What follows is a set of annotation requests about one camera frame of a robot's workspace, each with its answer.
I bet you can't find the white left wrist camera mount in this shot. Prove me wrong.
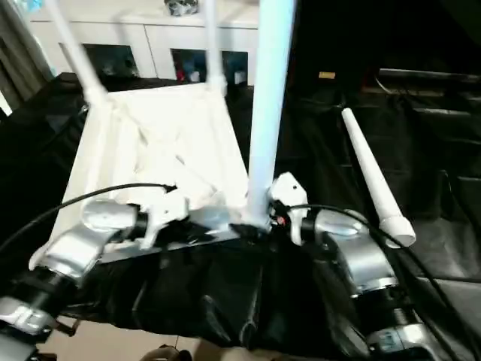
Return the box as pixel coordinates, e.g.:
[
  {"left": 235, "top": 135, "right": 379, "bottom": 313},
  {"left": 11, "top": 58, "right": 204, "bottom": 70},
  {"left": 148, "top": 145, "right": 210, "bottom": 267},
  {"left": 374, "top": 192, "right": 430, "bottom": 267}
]
[{"left": 140, "top": 185, "right": 192, "bottom": 252}]

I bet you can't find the black left wrist camera cable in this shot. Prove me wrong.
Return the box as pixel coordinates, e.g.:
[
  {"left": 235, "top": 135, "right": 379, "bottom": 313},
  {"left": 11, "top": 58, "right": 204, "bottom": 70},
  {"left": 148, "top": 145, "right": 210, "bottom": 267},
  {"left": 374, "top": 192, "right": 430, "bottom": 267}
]
[{"left": 0, "top": 182, "right": 180, "bottom": 253}]

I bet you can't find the white plastic table leg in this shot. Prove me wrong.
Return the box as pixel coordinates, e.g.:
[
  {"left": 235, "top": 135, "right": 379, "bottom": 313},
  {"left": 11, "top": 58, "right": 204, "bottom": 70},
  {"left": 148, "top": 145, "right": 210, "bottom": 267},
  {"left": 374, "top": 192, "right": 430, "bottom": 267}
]
[
  {"left": 201, "top": 0, "right": 229, "bottom": 99},
  {"left": 46, "top": 0, "right": 110, "bottom": 107},
  {"left": 340, "top": 107, "right": 417, "bottom": 250},
  {"left": 239, "top": 0, "right": 298, "bottom": 235}
]

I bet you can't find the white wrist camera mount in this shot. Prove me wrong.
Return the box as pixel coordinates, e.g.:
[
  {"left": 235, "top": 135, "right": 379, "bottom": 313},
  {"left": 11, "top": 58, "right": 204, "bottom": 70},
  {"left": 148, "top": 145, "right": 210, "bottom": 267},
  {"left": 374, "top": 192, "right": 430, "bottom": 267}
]
[
  {"left": 140, "top": 185, "right": 192, "bottom": 252},
  {"left": 268, "top": 171, "right": 310, "bottom": 246}
]

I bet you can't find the white plastic table top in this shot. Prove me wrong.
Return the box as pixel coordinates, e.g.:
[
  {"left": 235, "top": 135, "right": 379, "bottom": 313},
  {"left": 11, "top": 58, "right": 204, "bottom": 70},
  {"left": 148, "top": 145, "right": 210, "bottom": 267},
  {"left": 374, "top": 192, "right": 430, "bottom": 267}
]
[{"left": 29, "top": 81, "right": 272, "bottom": 271}]

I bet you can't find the dark robot foot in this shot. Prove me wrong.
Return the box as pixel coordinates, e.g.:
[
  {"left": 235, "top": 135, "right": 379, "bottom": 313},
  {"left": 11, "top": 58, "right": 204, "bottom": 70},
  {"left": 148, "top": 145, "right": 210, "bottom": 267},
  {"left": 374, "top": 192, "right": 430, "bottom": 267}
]
[{"left": 144, "top": 343, "right": 193, "bottom": 361}]

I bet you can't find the blue plastic item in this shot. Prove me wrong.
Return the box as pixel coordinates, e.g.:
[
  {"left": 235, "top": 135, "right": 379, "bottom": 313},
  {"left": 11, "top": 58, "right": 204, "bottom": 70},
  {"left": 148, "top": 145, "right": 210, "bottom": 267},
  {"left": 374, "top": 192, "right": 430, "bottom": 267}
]
[{"left": 21, "top": 0, "right": 50, "bottom": 13}]

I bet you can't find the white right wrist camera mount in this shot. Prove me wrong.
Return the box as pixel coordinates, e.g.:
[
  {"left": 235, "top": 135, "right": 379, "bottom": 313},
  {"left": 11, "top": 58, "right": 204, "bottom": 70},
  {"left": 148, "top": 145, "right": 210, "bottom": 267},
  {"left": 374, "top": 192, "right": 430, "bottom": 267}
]
[{"left": 268, "top": 171, "right": 310, "bottom": 246}]

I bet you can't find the grey curtain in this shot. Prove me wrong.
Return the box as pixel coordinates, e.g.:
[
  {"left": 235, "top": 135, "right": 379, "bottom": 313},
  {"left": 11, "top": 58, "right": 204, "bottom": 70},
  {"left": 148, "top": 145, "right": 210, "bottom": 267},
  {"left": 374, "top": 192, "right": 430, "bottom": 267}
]
[{"left": 0, "top": 0, "right": 54, "bottom": 112}]

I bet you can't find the black television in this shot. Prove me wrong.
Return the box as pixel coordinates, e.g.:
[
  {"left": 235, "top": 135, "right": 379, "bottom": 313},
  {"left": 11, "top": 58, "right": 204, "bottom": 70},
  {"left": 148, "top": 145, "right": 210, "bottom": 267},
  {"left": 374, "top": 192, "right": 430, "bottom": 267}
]
[{"left": 377, "top": 0, "right": 481, "bottom": 95}]

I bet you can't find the black box with beige label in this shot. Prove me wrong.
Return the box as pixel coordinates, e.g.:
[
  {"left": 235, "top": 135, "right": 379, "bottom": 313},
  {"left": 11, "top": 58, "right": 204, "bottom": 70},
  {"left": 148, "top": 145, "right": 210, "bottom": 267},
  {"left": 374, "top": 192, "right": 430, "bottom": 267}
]
[{"left": 292, "top": 0, "right": 381, "bottom": 105}]

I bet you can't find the black mat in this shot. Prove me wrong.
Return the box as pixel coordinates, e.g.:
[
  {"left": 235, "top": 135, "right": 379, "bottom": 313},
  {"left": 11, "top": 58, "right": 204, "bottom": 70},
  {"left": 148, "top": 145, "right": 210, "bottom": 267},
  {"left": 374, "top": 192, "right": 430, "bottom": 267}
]
[{"left": 0, "top": 71, "right": 481, "bottom": 358}]

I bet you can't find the clear bag on cabinet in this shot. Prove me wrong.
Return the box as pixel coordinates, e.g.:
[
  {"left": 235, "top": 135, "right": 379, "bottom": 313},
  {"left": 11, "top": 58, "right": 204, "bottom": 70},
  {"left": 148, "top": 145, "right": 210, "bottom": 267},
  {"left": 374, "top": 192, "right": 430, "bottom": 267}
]
[{"left": 162, "top": 0, "right": 201, "bottom": 19}]

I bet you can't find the white cabinet with glass doors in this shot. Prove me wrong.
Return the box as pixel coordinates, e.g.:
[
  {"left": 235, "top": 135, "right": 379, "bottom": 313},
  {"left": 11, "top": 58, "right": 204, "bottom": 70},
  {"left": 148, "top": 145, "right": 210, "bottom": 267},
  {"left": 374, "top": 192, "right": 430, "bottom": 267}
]
[{"left": 27, "top": 0, "right": 261, "bottom": 83}]

